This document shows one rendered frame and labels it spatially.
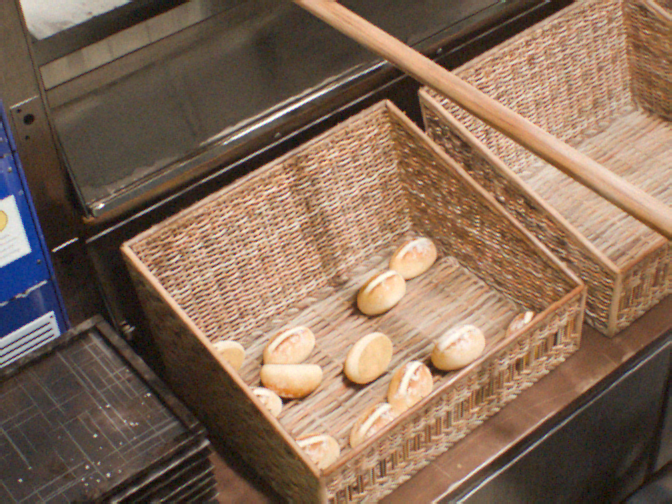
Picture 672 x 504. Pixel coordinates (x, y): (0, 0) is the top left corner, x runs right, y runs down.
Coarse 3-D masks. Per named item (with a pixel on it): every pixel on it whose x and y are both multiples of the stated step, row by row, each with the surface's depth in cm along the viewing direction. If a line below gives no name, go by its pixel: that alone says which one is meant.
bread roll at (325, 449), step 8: (296, 440) 174; (304, 440) 174; (312, 440) 174; (320, 440) 174; (328, 440) 175; (312, 448) 173; (320, 448) 174; (328, 448) 174; (336, 448) 176; (312, 456) 173; (320, 456) 173; (328, 456) 174; (336, 456) 176; (320, 464) 174; (328, 464) 174
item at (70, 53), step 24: (144, 0) 166; (168, 0) 166; (192, 0) 166; (216, 0) 168; (240, 0) 171; (96, 24) 162; (120, 24) 161; (144, 24) 162; (168, 24) 165; (192, 24) 168; (48, 48) 158; (72, 48) 158; (96, 48) 159; (120, 48) 162; (48, 72) 156; (72, 72) 158
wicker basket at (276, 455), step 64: (384, 128) 203; (256, 192) 190; (384, 192) 207; (448, 192) 200; (128, 256) 176; (192, 256) 186; (256, 256) 193; (320, 256) 202; (384, 256) 211; (448, 256) 210; (512, 256) 194; (192, 320) 170; (256, 320) 197; (320, 320) 200; (384, 320) 199; (448, 320) 198; (512, 320) 198; (576, 320) 188; (192, 384) 182; (256, 384) 190; (320, 384) 189; (384, 384) 189; (448, 384) 169; (512, 384) 183; (256, 448) 173; (384, 448) 166
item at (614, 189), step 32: (320, 0) 158; (352, 32) 154; (384, 32) 152; (416, 64) 147; (448, 96) 143; (480, 96) 141; (512, 128) 137; (544, 160) 135; (576, 160) 131; (608, 192) 128; (640, 192) 127
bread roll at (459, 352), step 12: (444, 336) 189; (456, 336) 188; (468, 336) 188; (480, 336) 190; (444, 348) 188; (456, 348) 187; (468, 348) 188; (480, 348) 190; (432, 360) 189; (444, 360) 188; (456, 360) 188; (468, 360) 189
